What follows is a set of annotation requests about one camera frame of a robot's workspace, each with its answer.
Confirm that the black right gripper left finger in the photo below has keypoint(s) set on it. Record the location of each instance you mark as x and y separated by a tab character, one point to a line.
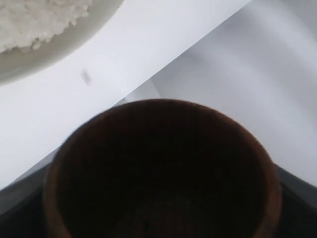
21	207

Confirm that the brown wooden cup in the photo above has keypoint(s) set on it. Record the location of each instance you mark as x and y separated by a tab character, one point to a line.
161	168

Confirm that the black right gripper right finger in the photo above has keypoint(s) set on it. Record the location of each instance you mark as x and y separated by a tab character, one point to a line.
299	208

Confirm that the white backdrop curtain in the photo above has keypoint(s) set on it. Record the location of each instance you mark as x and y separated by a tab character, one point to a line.
259	67

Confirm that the small white ceramic bowl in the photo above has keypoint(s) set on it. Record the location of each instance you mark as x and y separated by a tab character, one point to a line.
16	64

